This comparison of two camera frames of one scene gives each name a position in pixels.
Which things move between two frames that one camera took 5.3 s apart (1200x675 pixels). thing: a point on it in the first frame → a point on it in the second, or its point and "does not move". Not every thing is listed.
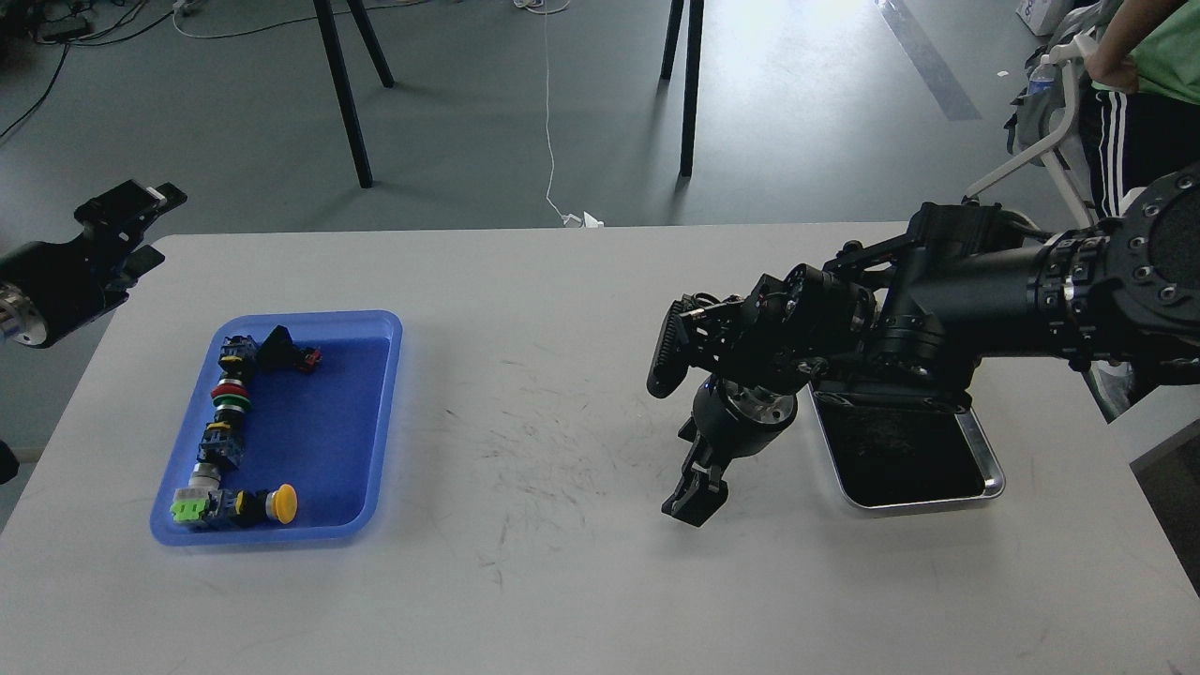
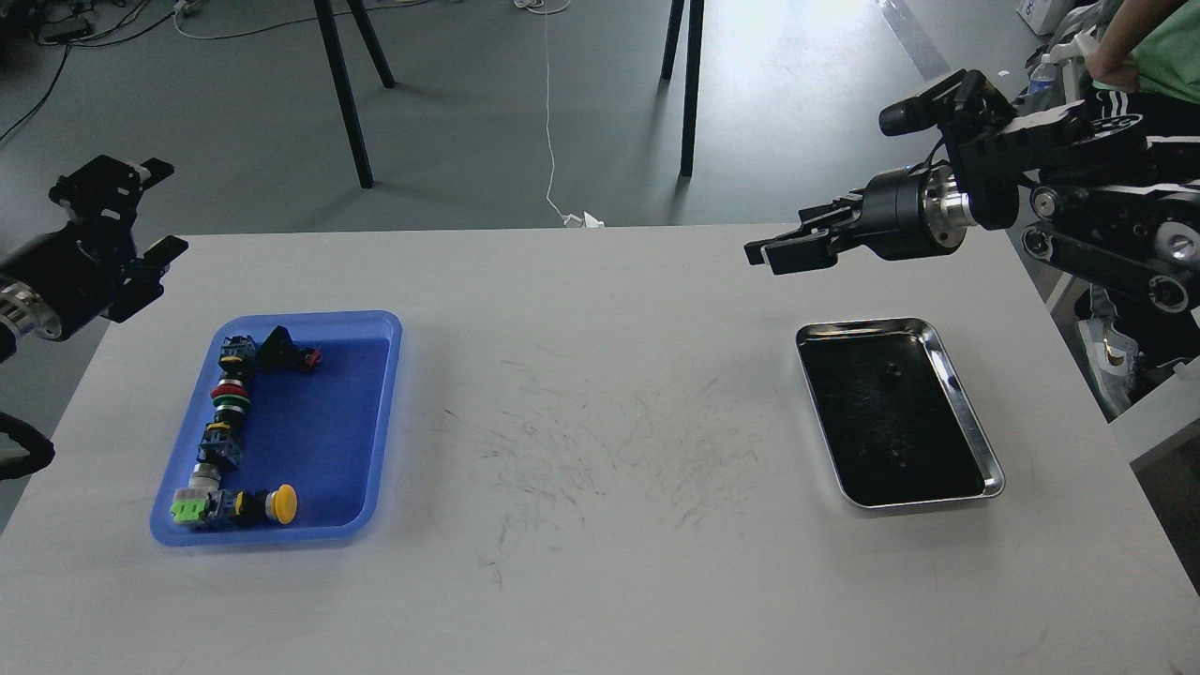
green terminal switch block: (202, 500) does not move
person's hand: (1104, 65) does not move
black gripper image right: (727, 420) → (917, 212)
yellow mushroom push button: (253, 506) does not move
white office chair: (1039, 123) → (1080, 28)
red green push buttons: (231, 395) does not move
